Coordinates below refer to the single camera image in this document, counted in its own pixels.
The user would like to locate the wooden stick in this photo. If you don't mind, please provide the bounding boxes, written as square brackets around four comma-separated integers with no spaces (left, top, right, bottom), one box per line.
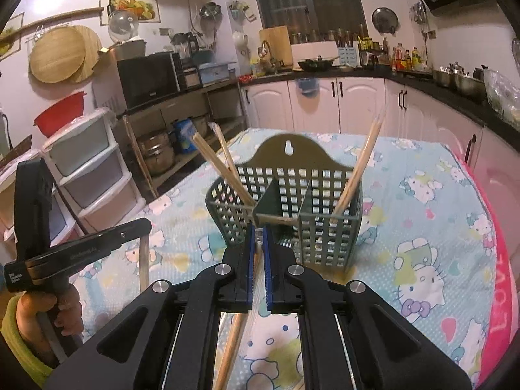
[122,116,159,200]

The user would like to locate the blender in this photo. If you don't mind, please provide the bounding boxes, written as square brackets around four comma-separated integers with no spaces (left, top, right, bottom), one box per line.
[171,32,200,59]

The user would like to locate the blue cartoon printed tablecloth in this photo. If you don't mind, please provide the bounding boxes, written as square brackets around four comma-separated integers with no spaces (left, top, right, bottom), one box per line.
[79,128,494,390]

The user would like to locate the round wooden board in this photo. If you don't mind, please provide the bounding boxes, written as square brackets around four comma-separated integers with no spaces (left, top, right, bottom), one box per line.
[61,25,103,84]

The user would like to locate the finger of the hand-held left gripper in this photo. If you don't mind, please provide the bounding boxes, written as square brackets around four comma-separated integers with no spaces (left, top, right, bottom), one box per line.
[103,218,153,249]

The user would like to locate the hanging steel colander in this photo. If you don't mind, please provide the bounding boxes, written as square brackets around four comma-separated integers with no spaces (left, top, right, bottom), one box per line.
[199,2,223,23]

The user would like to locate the black wok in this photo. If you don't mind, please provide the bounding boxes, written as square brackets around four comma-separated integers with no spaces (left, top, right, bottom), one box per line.
[298,55,340,71]

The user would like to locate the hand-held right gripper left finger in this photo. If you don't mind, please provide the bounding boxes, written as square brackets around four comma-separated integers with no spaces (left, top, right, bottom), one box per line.
[45,224,257,390]

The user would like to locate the red plastic basin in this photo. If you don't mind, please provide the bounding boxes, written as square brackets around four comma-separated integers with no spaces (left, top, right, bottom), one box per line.
[33,91,88,138]

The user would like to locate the fruit wall poster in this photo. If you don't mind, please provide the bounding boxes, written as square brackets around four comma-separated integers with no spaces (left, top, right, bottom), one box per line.
[99,0,161,23]
[0,13,24,61]

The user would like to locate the light blue knife block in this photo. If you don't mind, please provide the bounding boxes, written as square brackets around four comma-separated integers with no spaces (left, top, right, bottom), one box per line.
[337,46,360,67]

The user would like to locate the single bamboo chopstick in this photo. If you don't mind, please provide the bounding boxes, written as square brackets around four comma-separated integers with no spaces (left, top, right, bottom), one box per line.
[213,252,263,390]

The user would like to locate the person's left hand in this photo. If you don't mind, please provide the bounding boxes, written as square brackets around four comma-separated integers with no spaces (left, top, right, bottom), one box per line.
[18,283,84,368]

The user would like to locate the black microwave oven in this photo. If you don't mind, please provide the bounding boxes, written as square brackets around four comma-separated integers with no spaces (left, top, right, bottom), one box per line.
[117,51,183,110]

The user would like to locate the light blue plastic box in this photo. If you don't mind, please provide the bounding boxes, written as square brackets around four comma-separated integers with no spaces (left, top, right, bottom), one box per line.
[198,62,237,84]

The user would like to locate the dark hanging pot lid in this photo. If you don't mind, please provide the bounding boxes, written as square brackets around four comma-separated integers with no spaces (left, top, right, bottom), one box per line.
[371,7,399,35]

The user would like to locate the large steel stockpot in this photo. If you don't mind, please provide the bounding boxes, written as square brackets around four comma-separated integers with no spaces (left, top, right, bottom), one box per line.
[138,130,175,175]

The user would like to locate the clear plastic bag of food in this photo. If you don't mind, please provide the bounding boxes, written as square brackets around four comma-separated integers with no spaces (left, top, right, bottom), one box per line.
[483,67,520,124]

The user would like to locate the plastic drawer unit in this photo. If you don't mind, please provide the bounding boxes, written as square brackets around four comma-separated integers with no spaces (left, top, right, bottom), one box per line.
[0,148,78,248]
[41,108,145,232]

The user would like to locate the stainless steel pot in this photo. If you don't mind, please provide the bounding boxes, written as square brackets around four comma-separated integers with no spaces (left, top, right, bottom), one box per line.
[455,71,486,94]
[433,63,458,88]

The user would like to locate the row of glass jars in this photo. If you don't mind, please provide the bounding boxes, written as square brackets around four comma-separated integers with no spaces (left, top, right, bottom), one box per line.
[290,28,368,43]

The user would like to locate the dark kitchen window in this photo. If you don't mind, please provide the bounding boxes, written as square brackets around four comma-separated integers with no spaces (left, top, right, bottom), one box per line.
[250,0,368,41]

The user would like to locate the wooden cutting board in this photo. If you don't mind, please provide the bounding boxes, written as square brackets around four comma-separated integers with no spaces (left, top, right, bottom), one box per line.
[259,25,294,68]

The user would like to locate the hanging metal kitchen tools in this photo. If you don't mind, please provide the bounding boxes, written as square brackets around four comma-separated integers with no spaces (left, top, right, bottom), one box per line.
[410,0,427,25]

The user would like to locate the metal shelf rack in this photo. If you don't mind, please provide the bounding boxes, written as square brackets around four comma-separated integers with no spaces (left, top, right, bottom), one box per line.
[111,77,250,196]

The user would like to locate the person's left forearm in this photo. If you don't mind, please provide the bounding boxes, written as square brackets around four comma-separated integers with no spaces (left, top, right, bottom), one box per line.
[0,294,53,378]

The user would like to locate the row of sauce bottles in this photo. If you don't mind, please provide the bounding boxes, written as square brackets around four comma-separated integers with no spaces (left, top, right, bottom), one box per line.
[390,43,423,72]

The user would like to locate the green plastic utensil holder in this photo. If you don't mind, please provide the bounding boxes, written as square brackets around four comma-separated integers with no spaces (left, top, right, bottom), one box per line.
[206,132,364,275]

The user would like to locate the black kitchen countertop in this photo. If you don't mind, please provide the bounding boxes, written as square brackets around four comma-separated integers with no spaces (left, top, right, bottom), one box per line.
[240,65,520,151]

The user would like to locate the bunch of bamboo chopsticks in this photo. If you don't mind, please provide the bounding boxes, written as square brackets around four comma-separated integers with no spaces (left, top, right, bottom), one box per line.
[191,106,386,224]

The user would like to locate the metal pot with gold handle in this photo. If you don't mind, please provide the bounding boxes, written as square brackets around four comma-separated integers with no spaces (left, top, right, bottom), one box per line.
[97,38,147,61]

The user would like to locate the round bamboo tray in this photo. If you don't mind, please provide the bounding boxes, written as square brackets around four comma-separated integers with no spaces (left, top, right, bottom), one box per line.
[29,28,87,82]

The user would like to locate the glass pot lid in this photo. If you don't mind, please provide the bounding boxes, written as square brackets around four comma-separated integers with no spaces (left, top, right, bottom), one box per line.
[108,10,139,45]

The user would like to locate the blue canister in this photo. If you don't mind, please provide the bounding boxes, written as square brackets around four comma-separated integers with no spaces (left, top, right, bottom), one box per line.
[175,119,200,155]

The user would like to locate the long wooden rolling pin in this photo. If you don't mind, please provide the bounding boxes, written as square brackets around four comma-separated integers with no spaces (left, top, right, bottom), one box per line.
[0,7,104,41]

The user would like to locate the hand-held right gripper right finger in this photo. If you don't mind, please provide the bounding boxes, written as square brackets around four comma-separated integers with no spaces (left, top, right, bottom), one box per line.
[262,225,474,390]

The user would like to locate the blue plastic bag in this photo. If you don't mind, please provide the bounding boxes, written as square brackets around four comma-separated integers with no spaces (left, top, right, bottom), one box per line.
[296,76,318,97]

